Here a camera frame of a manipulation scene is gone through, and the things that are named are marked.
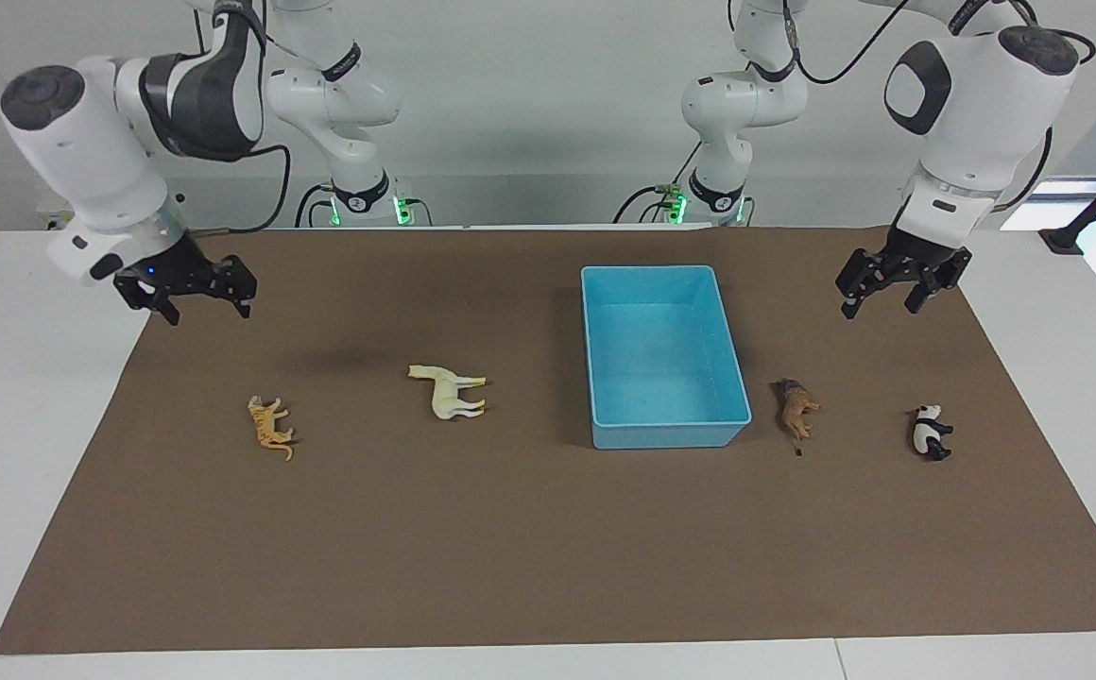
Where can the brown table mat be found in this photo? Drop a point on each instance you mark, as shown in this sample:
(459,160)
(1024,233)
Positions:
(510,548)

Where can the blue plastic storage box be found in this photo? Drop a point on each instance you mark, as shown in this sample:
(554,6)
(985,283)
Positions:
(661,349)

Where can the orange tiger toy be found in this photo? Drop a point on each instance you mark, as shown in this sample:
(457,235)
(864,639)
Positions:
(269,430)

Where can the brown lion toy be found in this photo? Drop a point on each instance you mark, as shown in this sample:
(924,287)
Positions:
(796,408)

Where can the cream horse toy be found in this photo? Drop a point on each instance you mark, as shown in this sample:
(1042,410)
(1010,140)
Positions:
(444,392)

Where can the black camera stand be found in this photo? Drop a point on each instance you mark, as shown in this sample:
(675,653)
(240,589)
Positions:
(1063,241)

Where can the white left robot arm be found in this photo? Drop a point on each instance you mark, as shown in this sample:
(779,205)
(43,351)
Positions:
(983,104)

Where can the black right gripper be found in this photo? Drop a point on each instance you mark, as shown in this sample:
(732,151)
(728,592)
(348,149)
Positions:
(184,274)

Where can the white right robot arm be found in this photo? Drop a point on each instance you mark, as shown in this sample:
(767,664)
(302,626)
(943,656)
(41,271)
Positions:
(85,161)

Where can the black white panda toy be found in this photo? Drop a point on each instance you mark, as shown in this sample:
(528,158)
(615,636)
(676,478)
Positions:
(926,436)

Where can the white cardboard box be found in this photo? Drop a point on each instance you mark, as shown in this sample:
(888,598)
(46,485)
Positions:
(57,220)

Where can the green lit base connector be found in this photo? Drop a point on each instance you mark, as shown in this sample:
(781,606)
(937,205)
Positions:
(673,203)
(403,210)

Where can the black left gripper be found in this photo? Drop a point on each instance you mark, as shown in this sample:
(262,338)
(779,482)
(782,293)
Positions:
(902,260)

